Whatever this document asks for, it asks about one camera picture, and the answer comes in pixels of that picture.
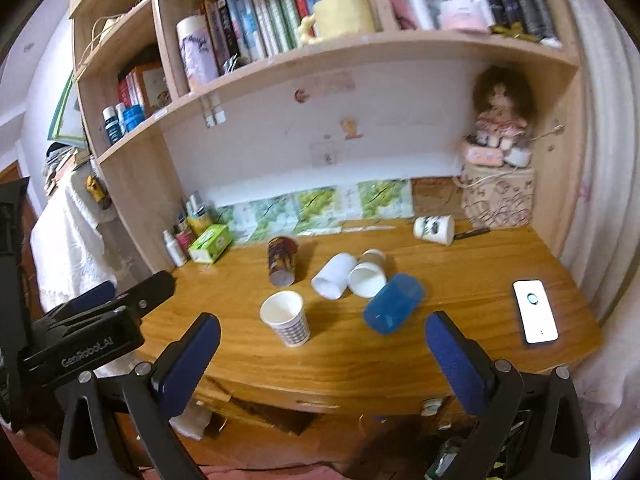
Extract red books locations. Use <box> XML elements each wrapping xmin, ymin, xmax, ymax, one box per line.
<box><xmin>117</xmin><ymin>67</ymin><xmax>167</xmax><ymax>117</ymax></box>

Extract white cup with dark print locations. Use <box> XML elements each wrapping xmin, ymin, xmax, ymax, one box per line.
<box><xmin>413</xmin><ymin>214</ymin><xmax>456</xmax><ymax>247</ymax></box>

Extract green framed picture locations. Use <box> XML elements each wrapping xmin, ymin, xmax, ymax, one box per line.
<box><xmin>48</xmin><ymin>72</ymin><xmax>89</xmax><ymax>149</ymax></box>

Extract white curtain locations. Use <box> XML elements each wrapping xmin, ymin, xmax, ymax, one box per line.
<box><xmin>550</xmin><ymin>0</ymin><xmax>640</xmax><ymax>480</ymax></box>

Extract green tissue box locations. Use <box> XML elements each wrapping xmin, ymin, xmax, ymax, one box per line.
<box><xmin>187</xmin><ymin>223</ymin><xmax>233</xmax><ymax>264</ymax></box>

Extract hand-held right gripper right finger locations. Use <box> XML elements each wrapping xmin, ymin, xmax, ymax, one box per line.
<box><xmin>425</xmin><ymin>311</ymin><xmax>592</xmax><ymax>480</ymax></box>

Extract pink box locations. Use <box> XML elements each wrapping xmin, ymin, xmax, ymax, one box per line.
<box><xmin>462</xmin><ymin>137</ymin><xmax>506</xmax><ymax>168</ymax></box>

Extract row of dark and pink books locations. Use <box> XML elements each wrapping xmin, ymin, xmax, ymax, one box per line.
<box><xmin>380</xmin><ymin>0</ymin><xmax>562</xmax><ymax>47</ymax></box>

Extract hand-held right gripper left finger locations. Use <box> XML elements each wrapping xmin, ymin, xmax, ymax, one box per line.
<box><xmin>57</xmin><ymin>312</ymin><xmax>222</xmax><ymax>480</ymax></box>

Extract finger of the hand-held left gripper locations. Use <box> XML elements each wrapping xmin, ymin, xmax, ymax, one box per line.
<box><xmin>107</xmin><ymin>270</ymin><xmax>177</xmax><ymax>320</ymax></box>
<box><xmin>60</xmin><ymin>280</ymin><xmax>117</xmax><ymax>313</ymax></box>

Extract dark blue bottle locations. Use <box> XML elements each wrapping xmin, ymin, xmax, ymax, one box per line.
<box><xmin>102</xmin><ymin>106</ymin><xmax>124</xmax><ymax>144</ymax></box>

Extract dark red printed cup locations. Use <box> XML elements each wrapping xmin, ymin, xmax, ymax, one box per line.
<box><xmin>266</xmin><ymin>235</ymin><xmax>300</xmax><ymax>288</ymax></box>

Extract green leaf patterned sheets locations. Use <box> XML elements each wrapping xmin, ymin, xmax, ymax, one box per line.
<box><xmin>215</xmin><ymin>180</ymin><xmax>416</xmax><ymax>242</ymax></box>

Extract white lace cloth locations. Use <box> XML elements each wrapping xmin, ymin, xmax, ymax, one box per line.
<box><xmin>30</xmin><ymin>175</ymin><xmax>121</xmax><ymax>311</ymax></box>

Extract plain white cup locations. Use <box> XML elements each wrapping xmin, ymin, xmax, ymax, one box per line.
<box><xmin>310</xmin><ymin>252</ymin><xmax>358</xmax><ymax>302</ymax></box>

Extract crumpled white cloth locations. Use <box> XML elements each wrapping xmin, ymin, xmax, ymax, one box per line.
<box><xmin>170</xmin><ymin>400</ymin><xmax>213</xmax><ymax>441</ymax></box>

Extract white paper strip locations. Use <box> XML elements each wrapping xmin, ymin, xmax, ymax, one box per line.
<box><xmin>300</xmin><ymin>224</ymin><xmax>398</xmax><ymax>237</ymax></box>

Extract row of colourful books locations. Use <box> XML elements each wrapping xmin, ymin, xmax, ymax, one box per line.
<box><xmin>202</xmin><ymin>0</ymin><xmax>371</xmax><ymax>68</ymax></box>

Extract yellow mug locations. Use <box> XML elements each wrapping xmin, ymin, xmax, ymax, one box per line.
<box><xmin>298</xmin><ymin>0</ymin><xmax>377</xmax><ymax>46</ymax></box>

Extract paper bag with twine handles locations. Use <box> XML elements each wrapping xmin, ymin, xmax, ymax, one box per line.
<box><xmin>75</xmin><ymin>10</ymin><xmax>128</xmax><ymax>68</ymax></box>

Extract blue plastic cup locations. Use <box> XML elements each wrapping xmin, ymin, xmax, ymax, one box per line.
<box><xmin>362</xmin><ymin>273</ymin><xmax>427</xmax><ymax>337</ymax></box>

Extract stack of papers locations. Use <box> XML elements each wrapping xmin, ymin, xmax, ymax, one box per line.
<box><xmin>42</xmin><ymin>142</ymin><xmax>92</xmax><ymax>196</ymax></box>

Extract checkered paper cup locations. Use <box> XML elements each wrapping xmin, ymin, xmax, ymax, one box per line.
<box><xmin>259</xmin><ymin>290</ymin><xmax>311</xmax><ymax>348</ymax></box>

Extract white smartphone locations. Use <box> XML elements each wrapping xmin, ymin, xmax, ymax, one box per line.
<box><xmin>512</xmin><ymin>279</ymin><xmax>559</xmax><ymax>346</ymax></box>

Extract curly haired doll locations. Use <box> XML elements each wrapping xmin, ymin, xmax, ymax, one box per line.
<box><xmin>472</xmin><ymin>66</ymin><xmax>533</xmax><ymax>153</ymax></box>

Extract white and brown paper cup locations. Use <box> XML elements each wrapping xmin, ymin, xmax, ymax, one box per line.
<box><xmin>348</xmin><ymin>248</ymin><xmax>388</xmax><ymax>298</ymax></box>

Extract cluster of small bottles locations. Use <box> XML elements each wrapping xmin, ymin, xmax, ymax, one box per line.
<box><xmin>172</xmin><ymin>190</ymin><xmax>216</xmax><ymax>241</ymax></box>

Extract small white bottle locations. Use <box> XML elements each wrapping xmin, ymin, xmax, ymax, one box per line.
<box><xmin>163</xmin><ymin>230</ymin><xmax>187</xmax><ymax>268</ymax></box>

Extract patterned storage box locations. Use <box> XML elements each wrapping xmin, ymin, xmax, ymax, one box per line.
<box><xmin>460</xmin><ymin>165</ymin><xmax>536</xmax><ymax>231</ymax></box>

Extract wooden bookshelf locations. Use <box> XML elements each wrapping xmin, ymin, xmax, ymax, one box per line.
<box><xmin>70</xmin><ymin>0</ymin><xmax>586</xmax><ymax>273</ymax></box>

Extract white and pink cylinder tube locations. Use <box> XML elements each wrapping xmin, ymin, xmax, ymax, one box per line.
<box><xmin>176</xmin><ymin>14</ymin><xmax>220</xmax><ymax>92</ymax></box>

